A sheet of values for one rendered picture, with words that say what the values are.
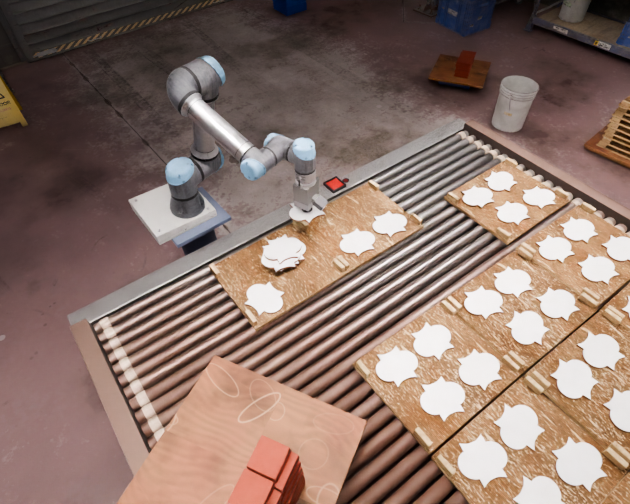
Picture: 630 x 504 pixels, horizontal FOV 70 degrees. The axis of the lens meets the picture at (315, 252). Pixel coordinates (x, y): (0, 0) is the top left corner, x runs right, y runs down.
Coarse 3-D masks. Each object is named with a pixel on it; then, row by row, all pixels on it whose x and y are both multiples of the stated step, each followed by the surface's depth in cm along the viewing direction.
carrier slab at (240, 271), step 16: (304, 240) 185; (240, 256) 180; (256, 256) 180; (304, 256) 179; (320, 256) 179; (224, 272) 175; (240, 272) 174; (256, 272) 174; (272, 272) 174; (288, 272) 174; (304, 272) 174; (320, 272) 174; (336, 272) 173; (224, 288) 170; (240, 288) 169; (288, 288) 169; (304, 288) 169; (320, 288) 169; (240, 304) 165; (288, 304) 164; (272, 320) 161
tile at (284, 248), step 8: (272, 240) 178; (280, 240) 178; (288, 240) 178; (296, 240) 178; (272, 248) 175; (280, 248) 175; (288, 248) 175; (296, 248) 175; (272, 256) 173; (280, 256) 173; (288, 256) 173; (296, 256) 173
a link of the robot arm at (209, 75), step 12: (204, 60) 160; (192, 72) 155; (204, 72) 158; (216, 72) 161; (204, 84) 159; (216, 84) 164; (204, 96) 164; (216, 96) 168; (204, 132) 179; (192, 144) 192; (204, 144) 184; (192, 156) 190; (204, 156) 188; (216, 156) 192; (204, 168) 191; (216, 168) 197
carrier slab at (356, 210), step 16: (352, 192) 203; (368, 192) 203; (336, 208) 196; (352, 208) 196; (368, 208) 196; (384, 208) 196; (400, 208) 195; (320, 224) 190; (336, 224) 190; (352, 224) 190; (368, 224) 190; (416, 224) 189; (320, 240) 184; (336, 240) 184; (384, 240) 184; (400, 240) 184; (336, 256) 179; (352, 256) 178; (368, 256) 178
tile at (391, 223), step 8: (376, 216) 191; (384, 216) 191; (392, 216) 191; (400, 216) 191; (376, 224) 188; (384, 224) 188; (392, 224) 188; (400, 224) 188; (376, 232) 186; (384, 232) 185; (392, 232) 185
